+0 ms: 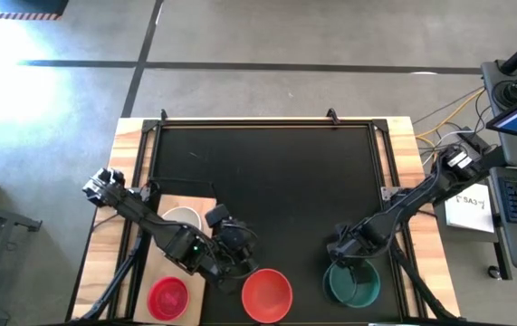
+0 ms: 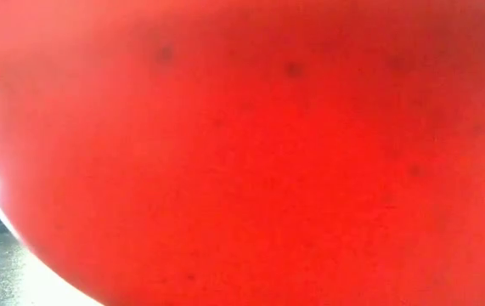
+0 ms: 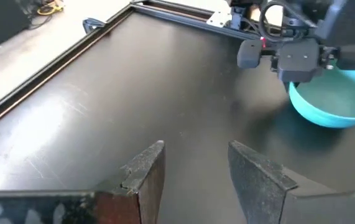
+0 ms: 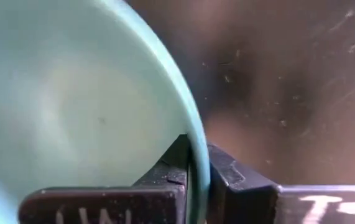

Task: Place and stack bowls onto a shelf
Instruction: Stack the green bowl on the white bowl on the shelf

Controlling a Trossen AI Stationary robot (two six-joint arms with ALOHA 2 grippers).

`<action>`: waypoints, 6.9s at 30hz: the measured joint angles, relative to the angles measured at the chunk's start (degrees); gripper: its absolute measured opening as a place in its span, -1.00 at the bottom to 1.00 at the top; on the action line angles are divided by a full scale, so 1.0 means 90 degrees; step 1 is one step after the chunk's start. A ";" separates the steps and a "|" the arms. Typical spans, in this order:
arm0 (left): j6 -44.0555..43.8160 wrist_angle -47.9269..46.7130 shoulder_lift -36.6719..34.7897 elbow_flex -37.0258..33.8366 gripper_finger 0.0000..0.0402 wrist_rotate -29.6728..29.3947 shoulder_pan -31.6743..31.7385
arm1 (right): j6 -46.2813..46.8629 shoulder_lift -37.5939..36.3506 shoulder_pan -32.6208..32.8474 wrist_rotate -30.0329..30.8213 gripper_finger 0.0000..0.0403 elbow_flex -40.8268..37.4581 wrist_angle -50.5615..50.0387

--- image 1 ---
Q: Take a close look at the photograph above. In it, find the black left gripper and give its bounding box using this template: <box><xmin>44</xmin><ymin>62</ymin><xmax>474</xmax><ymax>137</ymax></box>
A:
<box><xmin>212</xmin><ymin>219</ymin><xmax>260</xmax><ymax>293</ymax></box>

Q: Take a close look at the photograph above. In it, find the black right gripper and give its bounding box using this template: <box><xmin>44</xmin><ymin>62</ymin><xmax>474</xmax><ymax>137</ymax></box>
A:
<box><xmin>328</xmin><ymin>219</ymin><xmax>377</xmax><ymax>284</ymax></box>

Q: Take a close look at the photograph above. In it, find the large teal bowl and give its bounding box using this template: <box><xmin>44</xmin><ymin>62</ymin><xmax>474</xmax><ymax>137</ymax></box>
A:
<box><xmin>322</xmin><ymin>259</ymin><xmax>381</xmax><ymax>309</ymax></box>

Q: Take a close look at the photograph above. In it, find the large red bowl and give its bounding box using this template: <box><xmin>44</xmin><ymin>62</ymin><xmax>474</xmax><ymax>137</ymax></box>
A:
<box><xmin>241</xmin><ymin>268</ymin><xmax>293</xmax><ymax>324</ymax></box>

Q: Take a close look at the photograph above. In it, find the small pink translucent bowl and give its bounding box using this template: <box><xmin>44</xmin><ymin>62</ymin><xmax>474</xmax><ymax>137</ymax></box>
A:
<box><xmin>147</xmin><ymin>276</ymin><xmax>190</xmax><ymax>321</ymax></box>

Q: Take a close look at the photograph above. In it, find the large white bowl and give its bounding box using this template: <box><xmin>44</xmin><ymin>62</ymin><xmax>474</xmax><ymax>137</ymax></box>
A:
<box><xmin>161</xmin><ymin>206</ymin><xmax>203</xmax><ymax>233</ymax></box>

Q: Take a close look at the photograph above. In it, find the black diagonal support strut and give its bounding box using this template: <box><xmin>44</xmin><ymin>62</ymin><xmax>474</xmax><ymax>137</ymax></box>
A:
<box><xmin>79</xmin><ymin>230</ymin><xmax>146</xmax><ymax>322</ymax></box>
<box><xmin>388</xmin><ymin>244</ymin><xmax>456</xmax><ymax>321</ymax></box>

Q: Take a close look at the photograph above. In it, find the black table mat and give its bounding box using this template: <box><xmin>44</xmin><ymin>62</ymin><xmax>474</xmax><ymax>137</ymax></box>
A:
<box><xmin>148</xmin><ymin>126</ymin><xmax>404</xmax><ymax>323</ymax></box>

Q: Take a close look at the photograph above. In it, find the white paper label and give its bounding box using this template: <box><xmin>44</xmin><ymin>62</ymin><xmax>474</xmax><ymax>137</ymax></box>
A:
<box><xmin>444</xmin><ymin>182</ymin><xmax>495</xmax><ymax>235</ymax></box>

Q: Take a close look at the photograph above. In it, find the black power strip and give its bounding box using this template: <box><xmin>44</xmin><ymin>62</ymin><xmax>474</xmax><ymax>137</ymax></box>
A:
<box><xmin>457</xmin><ymin>128</ymin><xmax>491</xmax><ymax>153</ymax></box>

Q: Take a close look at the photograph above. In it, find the black stand crossbar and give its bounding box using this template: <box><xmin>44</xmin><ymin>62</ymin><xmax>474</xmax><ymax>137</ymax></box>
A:
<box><xmin>477</xmin><ymin>145</ymin><xmax>508</xmax><ymax>176</ymax></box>

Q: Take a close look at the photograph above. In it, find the black round device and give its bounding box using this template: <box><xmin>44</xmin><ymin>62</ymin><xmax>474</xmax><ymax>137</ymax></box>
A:
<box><xmin>492</xmin><ymin>79</ymin><xmax>517</xmax><ymax>109</ymax></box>

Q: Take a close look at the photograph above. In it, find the dark mat with hazard stripe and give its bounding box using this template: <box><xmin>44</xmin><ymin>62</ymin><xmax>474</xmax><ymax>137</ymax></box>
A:
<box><xmin>0</xmin><ymin>0</ymin><xmax>70</xmax><ymax>22</ymax></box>

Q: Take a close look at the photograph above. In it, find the black aluminium table frame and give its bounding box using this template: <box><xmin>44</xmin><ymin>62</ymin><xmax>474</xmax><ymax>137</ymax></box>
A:
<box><xmin>65</xmin><ymin>118</ymin><xmax>465</xmax><ymax>325</ymax></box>

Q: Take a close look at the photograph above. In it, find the white floor cable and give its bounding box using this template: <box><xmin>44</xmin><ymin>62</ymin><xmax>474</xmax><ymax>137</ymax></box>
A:
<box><xmin>420</xmin><ymin>129</ymin><xmax>467</xmax><ymax>168</ymax></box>

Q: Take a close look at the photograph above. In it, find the yellow floor cable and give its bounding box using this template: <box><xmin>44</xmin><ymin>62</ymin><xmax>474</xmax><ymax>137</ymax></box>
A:
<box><xmin>415</xmin><ymin>88</ymin><xmax>488</xmax><ymax>150</ymax></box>

